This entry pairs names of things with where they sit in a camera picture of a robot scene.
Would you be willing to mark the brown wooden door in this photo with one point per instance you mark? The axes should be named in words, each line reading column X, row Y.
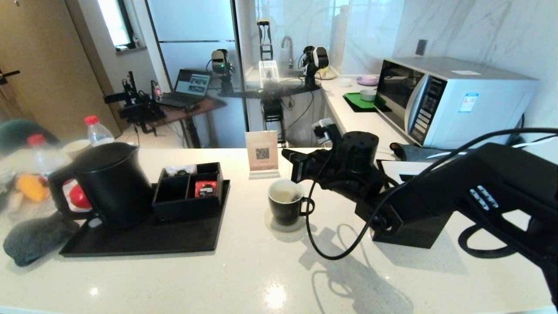
column 43, row 43

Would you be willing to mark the silver microwave oven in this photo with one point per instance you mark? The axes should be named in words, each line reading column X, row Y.
column 479, row 109

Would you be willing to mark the green chair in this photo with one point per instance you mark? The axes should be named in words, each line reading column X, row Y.
column 19, row 128

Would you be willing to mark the black compartment organizer box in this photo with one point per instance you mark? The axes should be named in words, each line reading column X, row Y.
column 187, row 210

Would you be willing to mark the dark slate cloth bundle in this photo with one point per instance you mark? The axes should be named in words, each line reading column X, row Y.
column 409, row 152

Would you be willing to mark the black mug white inside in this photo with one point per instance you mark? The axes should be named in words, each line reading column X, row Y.
column 283, row 213

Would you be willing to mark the black upright stand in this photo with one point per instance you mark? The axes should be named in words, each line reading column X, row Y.
column 264, row 47

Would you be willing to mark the black metal rack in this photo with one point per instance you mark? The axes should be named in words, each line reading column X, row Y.
column 273, row 114

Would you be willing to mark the black and white device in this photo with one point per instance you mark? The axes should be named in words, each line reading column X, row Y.
column 316, row 60

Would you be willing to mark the black tissue box white lid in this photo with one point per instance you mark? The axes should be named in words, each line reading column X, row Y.
column 414, row 233

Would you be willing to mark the black electric kettle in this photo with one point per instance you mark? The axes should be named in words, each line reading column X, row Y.
column 113, row 192

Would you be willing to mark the small grey bowl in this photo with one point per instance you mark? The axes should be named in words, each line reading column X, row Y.
column 367, row 95

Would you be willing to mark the frosted glass sliding door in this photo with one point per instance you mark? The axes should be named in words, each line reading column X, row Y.
column 192, row 26

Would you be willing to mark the dark grey wall socket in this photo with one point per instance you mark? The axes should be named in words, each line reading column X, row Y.
column 420, row 47

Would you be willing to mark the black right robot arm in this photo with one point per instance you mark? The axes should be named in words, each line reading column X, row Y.
column 479, row 187

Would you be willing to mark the QR code sign stand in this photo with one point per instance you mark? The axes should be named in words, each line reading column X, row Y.
column 261, row 150

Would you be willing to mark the metal sink faucet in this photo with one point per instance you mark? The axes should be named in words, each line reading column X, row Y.
column 289, row 47

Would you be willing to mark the black rectangular serving tray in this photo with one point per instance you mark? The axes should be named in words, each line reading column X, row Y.
column 174, row 240

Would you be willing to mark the round white coaster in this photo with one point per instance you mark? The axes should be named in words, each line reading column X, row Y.
column 285, row 229

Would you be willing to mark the dark grey fuzzy cloth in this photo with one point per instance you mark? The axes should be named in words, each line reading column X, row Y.
column 35, row 244

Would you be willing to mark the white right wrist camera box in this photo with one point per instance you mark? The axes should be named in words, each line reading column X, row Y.
column 323, row 131

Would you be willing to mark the small white cup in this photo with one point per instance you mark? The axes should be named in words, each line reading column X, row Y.
column 344, row 82

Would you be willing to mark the orange rounded object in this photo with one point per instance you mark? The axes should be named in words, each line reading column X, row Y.
column 31, row 187

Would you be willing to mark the red rounded object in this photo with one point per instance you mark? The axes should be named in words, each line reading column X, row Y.
column 79, row 197

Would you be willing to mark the clear plastic bottle red cap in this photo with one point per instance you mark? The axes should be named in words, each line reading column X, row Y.
column 45, row 159
column 99, row 135

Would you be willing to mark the black framed window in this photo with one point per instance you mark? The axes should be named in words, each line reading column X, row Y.
column 111, row 22

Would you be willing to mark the purple plate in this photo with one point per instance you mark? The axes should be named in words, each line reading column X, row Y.
column 367, row 80

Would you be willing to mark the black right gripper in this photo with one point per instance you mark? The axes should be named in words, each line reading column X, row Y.
column 322, row 170

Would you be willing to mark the open black laptop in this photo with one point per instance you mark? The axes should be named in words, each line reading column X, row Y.
column 192, row 84

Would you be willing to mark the red Nescafe sachet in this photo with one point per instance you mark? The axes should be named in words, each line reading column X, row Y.
column 205, row 189

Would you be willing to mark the paper cup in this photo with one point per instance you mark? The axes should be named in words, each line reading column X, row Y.
column 76, row 147

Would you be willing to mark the green tray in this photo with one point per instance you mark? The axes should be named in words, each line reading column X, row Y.
column 355, row 101

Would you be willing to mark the grey device green light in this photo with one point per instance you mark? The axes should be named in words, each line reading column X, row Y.
column 220, row 60

